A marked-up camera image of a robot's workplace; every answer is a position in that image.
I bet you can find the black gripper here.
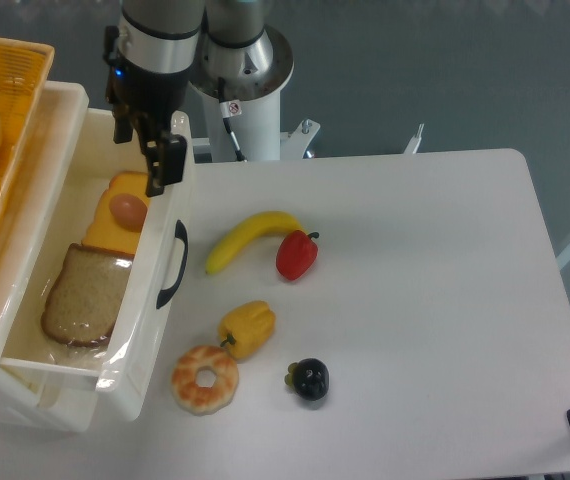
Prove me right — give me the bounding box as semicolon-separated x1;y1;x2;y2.
103;25;188;196

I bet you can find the brown egg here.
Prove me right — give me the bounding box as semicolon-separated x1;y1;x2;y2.
109;193;147;232

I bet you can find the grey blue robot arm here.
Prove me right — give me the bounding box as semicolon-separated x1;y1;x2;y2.
103;1;266;197

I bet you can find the open upper white drawer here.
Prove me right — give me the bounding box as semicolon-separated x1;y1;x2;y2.
0;110;195;431

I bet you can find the white drawer cabinet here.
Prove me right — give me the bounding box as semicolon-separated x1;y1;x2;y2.
0;81;89;429

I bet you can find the yellow banana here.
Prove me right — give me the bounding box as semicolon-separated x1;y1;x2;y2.
205;210;306;275

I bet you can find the brown bread slice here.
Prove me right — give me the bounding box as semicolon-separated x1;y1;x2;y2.
41;244;134;347

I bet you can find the red bell pepper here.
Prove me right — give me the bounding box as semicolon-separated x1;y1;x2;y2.
275;230;319;281

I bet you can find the yellow bell pepper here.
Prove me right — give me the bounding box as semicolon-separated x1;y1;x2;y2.
218;300;276;360

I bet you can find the glazed toy donut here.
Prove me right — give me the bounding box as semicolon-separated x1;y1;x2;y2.
171;345;239;415

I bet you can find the black mangosteen toy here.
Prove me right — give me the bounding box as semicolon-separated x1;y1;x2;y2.
284;358;330;401

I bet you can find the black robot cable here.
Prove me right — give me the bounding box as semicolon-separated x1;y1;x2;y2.
217;74;247;162

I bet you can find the black drawer handle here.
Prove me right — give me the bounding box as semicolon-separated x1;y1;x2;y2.
156;219;189;309

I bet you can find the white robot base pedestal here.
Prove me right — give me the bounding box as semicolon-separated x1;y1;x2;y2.
191;26;320;163

